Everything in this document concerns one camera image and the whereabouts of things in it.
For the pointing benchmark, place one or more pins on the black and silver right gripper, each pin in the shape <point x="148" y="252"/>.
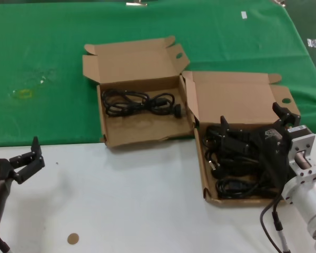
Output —
<point x="275" y="155"/>

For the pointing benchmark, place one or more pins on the open cardboard box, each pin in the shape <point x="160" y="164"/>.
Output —
<point x="239" y="100"/>
<point x="137" y="129"/>

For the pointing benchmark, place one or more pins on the round cardboard disc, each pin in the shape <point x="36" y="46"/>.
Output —
<point x="73" y="238"/>

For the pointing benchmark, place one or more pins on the small white label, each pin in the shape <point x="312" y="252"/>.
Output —
<point x="244" y="14"/>

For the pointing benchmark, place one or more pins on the green table cloth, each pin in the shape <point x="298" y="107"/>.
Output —
<point x="42" y="39"/>

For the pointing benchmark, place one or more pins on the metal cloth clip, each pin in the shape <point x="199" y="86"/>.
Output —
<point x="137" y="3"/>
<point x="279" y="1"/>

